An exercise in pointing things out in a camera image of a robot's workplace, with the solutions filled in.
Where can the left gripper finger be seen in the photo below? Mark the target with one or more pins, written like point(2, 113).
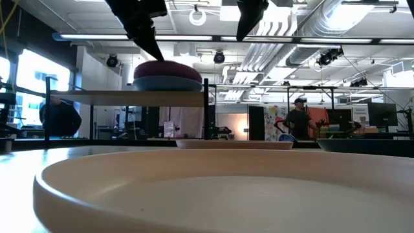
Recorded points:
point(142, 32)

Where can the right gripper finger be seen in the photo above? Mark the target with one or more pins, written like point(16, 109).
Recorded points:
point(249, 16)

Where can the purple plate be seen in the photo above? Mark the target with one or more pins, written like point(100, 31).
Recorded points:
point(168, 71)

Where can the blue plate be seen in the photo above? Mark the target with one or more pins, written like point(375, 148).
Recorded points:
point(168, 85)

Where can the pink salmon plate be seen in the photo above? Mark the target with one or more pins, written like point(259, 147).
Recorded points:
point(234, 145)

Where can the dark green plate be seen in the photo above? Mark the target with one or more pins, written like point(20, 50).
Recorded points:
point(365, 147)

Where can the pale peach plate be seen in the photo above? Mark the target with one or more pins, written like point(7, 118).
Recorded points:
point(207, 200)

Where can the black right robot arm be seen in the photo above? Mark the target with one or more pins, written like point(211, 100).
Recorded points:
point(412, 6)

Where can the wooden shelf board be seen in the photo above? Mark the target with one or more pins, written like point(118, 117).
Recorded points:
point(129, 98)

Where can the long light strip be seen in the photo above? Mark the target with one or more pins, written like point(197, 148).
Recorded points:
point(97, 37)

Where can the black ceiling spotlight cluster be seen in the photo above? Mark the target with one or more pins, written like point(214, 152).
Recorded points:
point(359, 83)
point(326, 58)

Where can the white cloth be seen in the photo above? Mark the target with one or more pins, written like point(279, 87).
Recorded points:
point(187, 119)

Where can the small white paper sign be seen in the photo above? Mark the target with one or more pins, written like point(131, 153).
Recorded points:
point(168, 129)

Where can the floral patterned panel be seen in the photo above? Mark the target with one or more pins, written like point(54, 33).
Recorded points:
point(271, 119)

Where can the black upright panel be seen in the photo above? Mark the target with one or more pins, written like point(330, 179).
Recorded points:
point(256, 123)

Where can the bright window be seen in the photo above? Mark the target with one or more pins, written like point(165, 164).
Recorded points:
point(32, 74)

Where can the person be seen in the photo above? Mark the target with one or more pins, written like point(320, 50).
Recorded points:
point(61, 119)
point(299, 123)

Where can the orange cloth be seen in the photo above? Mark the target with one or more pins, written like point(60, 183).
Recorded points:
point(321, 115)

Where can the blue round object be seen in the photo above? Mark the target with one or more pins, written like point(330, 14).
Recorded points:
point(286, 137)

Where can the black background monitor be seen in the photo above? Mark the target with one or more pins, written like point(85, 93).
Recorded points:
point(382, 115)

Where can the silver ventilation duct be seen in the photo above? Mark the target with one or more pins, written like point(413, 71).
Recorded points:
point(307, 53)

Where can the black shelf frame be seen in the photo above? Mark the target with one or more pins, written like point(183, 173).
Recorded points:
point(206, 113)

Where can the black aluminium rig frame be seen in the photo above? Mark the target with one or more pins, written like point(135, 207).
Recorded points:
point(305, 144)

